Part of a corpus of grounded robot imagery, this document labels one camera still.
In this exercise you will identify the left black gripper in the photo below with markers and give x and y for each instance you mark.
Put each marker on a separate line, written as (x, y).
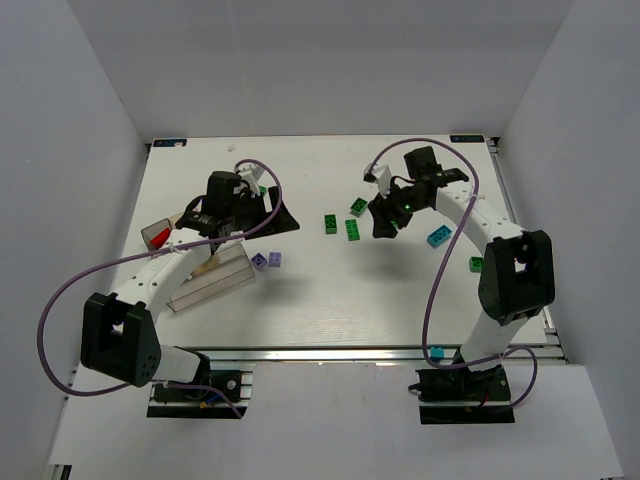
(257, 211)

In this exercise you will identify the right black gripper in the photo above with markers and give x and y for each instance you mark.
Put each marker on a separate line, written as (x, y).
(388, 212)

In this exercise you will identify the purple lego brick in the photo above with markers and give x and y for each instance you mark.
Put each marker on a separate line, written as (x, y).
(259, 261)
(275, 259)

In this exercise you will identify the blue lego brick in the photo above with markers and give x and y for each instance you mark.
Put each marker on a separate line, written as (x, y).
(439, 236)

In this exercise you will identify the red lego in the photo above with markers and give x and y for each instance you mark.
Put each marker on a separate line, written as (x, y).
(160, 239)

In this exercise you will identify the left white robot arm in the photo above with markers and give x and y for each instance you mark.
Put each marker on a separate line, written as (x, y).
(119, 337)

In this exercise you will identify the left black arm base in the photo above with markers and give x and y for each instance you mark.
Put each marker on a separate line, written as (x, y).
(227, 397)

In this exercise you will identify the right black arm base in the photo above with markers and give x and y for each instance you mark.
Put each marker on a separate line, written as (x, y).
(463, 397)

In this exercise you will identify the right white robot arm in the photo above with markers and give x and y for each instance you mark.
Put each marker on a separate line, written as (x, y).
(517, 276)

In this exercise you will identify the green long lego brick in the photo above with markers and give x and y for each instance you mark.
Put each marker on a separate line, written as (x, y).
(352, 230)

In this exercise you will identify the clear plastic container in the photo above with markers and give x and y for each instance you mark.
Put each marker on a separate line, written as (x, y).
(226, 268)

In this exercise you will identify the right blue corner label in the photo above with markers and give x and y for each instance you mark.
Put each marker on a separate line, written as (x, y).
(467, 138)

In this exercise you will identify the blue corner label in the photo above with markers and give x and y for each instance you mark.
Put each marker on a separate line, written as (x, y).
(169, 143)
(467, 138)

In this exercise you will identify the left blue corner label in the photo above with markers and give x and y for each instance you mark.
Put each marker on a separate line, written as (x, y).
(169, 143)

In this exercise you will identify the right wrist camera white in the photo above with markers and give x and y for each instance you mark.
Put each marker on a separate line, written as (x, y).
(379, 175)

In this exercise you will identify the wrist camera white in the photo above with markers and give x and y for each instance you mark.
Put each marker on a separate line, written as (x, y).
(379, 175)
(250, 173)

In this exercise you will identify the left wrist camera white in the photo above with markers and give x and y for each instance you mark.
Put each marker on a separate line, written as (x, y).
(250, 173)

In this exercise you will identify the aluminium front rail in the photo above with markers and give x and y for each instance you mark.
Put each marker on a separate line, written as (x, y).
(548, 352)

